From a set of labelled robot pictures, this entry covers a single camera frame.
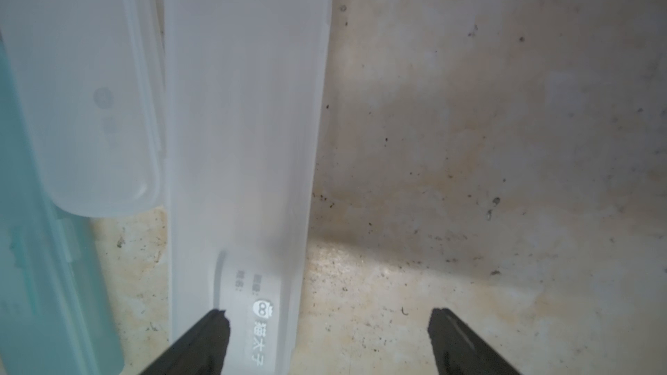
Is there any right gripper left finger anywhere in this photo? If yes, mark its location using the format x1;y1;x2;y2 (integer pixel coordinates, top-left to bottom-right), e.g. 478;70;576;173
141;309;230;375

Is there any teal pencil case labelled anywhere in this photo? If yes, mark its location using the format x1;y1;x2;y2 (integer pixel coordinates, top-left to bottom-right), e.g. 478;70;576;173
1;56;124;374

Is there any translucent pencil case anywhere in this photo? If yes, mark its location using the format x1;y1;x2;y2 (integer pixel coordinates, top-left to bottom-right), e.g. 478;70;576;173
163;0;332;374
1;0;164;218

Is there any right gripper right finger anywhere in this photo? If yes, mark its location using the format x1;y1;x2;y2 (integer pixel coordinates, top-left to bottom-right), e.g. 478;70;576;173
427;308;520;375

